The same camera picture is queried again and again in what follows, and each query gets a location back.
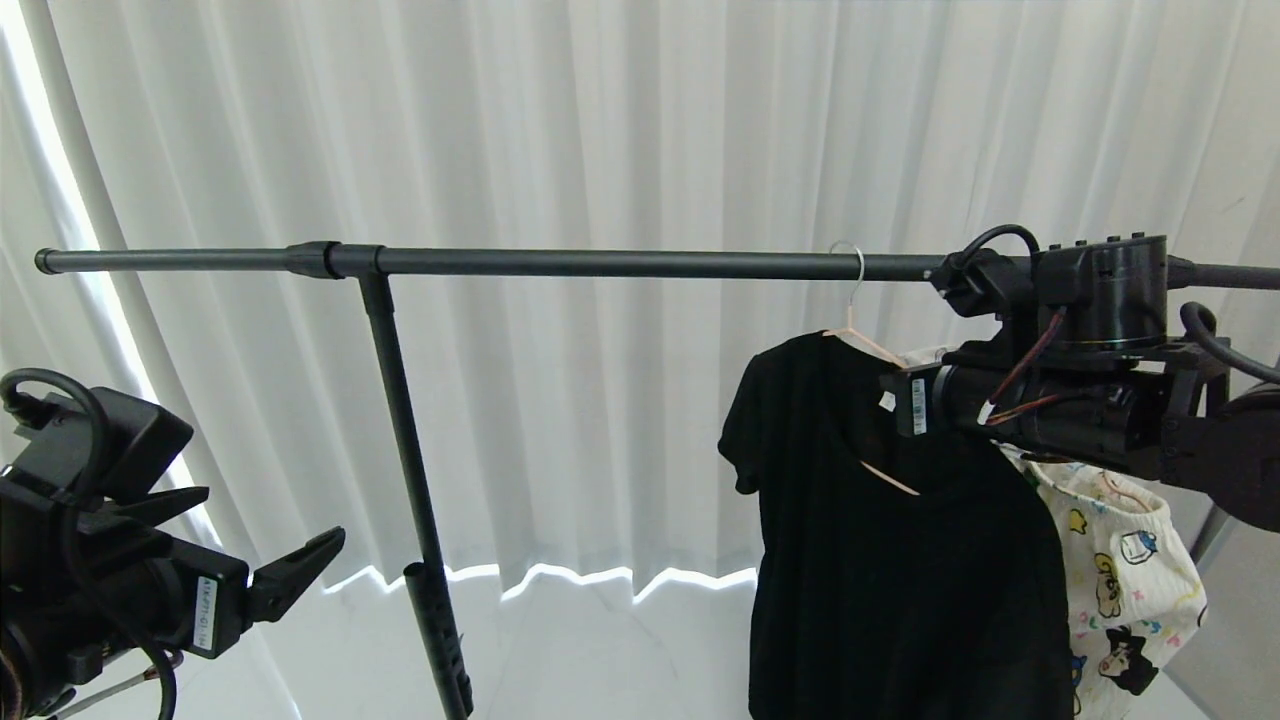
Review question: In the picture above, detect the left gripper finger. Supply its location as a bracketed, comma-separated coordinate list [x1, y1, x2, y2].
[245, 527, 346, 623]
[105, 487, 211, 528]

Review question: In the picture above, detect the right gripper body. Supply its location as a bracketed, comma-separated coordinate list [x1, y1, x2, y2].
[880, 362, 1011, 438]

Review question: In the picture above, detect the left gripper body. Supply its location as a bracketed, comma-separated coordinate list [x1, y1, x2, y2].
[0, 520, 251, 691]

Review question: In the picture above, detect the black garment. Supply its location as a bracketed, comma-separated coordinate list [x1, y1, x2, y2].
[718, 330, 1076, 720]

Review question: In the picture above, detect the cream printed garment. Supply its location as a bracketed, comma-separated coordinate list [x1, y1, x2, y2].
[1000, 440, 1208, 716]

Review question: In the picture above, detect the black clothes rack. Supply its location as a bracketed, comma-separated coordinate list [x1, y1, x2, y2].
[33, 240, 1280, 720]

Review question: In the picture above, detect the white curtain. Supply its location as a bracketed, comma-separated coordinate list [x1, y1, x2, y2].
[0, 0, 1280, 601]

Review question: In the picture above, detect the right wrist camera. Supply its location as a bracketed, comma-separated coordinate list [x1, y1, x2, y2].
[930, 248, 1036, 366]

